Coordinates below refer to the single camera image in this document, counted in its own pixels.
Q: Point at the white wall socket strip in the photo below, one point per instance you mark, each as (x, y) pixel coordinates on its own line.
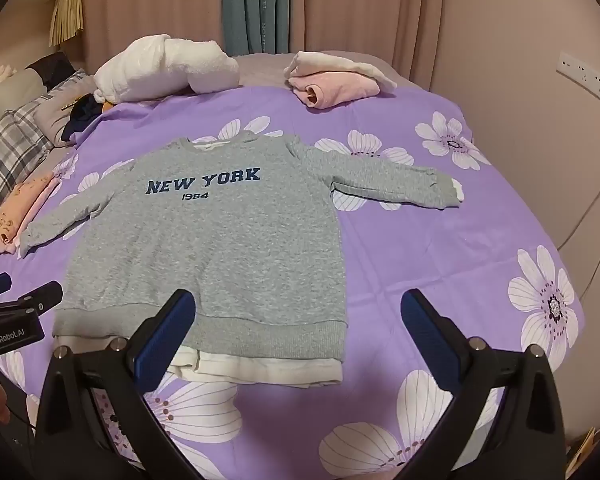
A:
(587, 76)

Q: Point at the dark pillow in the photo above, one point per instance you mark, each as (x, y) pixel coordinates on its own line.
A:
(55, 67)

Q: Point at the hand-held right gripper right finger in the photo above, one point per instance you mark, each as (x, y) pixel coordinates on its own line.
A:
(425, 331)

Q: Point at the grey printed sweatshirt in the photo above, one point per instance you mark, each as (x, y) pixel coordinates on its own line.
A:
(205, 240)

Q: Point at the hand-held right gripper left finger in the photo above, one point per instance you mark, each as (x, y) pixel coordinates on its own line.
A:
(165, 341)

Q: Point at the white fleece blanket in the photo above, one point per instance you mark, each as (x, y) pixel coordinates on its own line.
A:
(170, 67)

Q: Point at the gold hair clip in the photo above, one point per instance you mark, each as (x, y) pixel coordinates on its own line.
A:
(70, 104)

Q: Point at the grey pillow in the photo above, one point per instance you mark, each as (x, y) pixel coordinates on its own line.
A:
(55, 116)

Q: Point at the yellow pleated cloth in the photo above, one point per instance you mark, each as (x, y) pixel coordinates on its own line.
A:
(67, 15)

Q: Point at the orange printed folded garment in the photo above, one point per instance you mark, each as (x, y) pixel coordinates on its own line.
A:
(22, 201)

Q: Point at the navy garment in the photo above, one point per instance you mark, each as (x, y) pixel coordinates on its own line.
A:
(80, 117)

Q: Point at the grey plaid blanket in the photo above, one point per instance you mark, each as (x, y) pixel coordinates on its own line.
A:
(5, 145)

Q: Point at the pink folded garment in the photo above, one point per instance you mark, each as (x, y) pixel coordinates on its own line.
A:
(340, 86)

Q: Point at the pink curtain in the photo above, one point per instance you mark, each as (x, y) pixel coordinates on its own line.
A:
(360, 5)
(155, 0)

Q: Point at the mauve bed cover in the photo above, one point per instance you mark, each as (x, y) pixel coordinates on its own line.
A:
(260, 70)

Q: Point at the purple floral bed sheet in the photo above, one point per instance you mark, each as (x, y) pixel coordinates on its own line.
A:
(405, 240)

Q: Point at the orange and pink folded clothes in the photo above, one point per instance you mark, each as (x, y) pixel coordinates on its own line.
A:
(45, 199)

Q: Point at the pink and cream folded clothes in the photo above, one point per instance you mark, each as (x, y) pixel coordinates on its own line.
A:
(330, 62)

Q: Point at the teal curtain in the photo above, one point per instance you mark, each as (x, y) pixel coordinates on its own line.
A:
(255, 5)

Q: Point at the beige pillow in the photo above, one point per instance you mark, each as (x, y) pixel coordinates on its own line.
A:
(10, 92)

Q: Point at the small orange object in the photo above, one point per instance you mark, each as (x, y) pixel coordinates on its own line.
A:
(108, 105)

